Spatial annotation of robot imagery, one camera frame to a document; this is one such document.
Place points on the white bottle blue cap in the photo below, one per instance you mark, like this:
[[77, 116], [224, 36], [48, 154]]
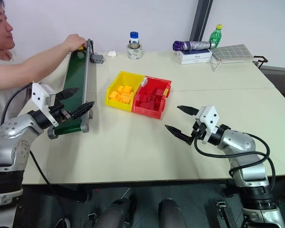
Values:
[[134, 38]]

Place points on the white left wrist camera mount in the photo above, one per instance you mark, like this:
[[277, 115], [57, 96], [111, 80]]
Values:
[[39, 95]]

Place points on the person's right forearm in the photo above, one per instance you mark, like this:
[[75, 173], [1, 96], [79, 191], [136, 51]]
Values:
[[31, 65]]

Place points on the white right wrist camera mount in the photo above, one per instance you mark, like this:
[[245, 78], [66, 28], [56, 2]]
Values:
[[210, 116]]

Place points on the folded purple grey umbrella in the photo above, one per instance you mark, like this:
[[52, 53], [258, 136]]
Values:
[[194, 45]]

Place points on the person's right hand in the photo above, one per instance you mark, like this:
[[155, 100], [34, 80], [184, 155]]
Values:
[[74, 42]]

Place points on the grey metal block with holes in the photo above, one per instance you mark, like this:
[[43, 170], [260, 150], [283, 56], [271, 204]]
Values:
[[97, 59]]

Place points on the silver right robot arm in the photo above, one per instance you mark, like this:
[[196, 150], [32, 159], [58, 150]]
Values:
[[240, 142]]

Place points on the dark grey window post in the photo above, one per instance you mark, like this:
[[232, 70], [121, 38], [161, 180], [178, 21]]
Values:
[[200, 19]]

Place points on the black stand under table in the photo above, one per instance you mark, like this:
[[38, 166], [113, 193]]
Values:
[[225, 213]]

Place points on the person in white shirt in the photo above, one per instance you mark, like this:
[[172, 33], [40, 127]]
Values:
[[0, 23]]

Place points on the crumpled white tissue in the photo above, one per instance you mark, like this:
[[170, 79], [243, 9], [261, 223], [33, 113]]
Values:
[[112, 54]]

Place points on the white tape roll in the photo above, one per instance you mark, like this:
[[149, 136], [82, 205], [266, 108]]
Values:
[[134, 53]]

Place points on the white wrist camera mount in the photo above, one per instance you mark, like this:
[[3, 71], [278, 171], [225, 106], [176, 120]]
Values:
[[39, 95], [210, 116]]

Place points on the green bottle yellow cap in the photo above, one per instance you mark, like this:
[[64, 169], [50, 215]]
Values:
[[215, 36]]

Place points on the yellow bin label card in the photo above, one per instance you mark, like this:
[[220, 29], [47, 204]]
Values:
[[166, 92]]

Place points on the yellow plastic bin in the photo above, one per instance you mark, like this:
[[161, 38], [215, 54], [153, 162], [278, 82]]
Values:
[[123, 77]]

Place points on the dark rounded shape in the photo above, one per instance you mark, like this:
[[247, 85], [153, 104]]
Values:
[[116, 213], [171, 213]]

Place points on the green conveyor belt grey frame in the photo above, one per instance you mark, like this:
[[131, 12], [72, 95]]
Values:
[[73, 76]]

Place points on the red block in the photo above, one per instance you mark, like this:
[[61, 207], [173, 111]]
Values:
[[145, 97], [157, 102], [143, 105], [158, 92]]

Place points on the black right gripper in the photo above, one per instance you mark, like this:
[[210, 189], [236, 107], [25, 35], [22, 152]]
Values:
[[199, 132]]

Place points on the black chair frame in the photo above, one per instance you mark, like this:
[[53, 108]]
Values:
[[261, 60]]

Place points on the white bin label card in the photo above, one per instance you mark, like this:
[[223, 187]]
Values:
[[144, 81]]

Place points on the small yellow block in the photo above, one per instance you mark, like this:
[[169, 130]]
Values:
[[80, 48]]

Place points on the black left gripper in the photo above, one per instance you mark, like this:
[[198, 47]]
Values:
[[58, 112]]

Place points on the white phone box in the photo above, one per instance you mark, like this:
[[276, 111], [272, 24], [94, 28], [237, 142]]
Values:
[[196, 60], [194, 54]]

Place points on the red plastic bin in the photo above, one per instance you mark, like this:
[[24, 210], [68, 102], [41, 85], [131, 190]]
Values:
[[156, 82]]

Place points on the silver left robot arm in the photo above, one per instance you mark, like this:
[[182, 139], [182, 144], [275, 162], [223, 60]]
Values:
[[14, 128]]

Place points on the grid-patterned grey pad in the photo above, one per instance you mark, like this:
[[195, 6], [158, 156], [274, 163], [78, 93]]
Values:
[[232, 52]]

